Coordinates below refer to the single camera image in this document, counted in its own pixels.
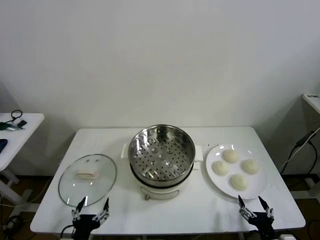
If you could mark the dark blue object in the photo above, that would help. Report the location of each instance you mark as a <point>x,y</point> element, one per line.
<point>2,145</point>

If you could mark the perforated steel steamer basket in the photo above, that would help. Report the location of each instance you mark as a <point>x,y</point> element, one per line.
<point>162,160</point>

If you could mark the small black object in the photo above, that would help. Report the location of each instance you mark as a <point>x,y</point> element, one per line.
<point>22,123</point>

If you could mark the white steamed baozi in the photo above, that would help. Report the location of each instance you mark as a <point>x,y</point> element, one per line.
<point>220,167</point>
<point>230,156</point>
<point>250,166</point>
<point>239,182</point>

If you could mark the large white plate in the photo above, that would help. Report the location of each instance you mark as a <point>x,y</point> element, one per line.
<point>252,185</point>

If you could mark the round glass pot lid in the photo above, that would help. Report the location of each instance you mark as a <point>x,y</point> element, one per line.
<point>86,185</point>

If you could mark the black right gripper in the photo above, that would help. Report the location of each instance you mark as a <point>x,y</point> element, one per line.
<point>262,222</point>

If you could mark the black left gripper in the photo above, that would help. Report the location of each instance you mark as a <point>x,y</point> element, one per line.
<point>85,225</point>

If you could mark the white electric cooker base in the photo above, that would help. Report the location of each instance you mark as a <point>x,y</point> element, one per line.
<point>160,192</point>

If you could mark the white side table with tools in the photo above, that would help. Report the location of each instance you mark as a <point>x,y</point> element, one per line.
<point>27,135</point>

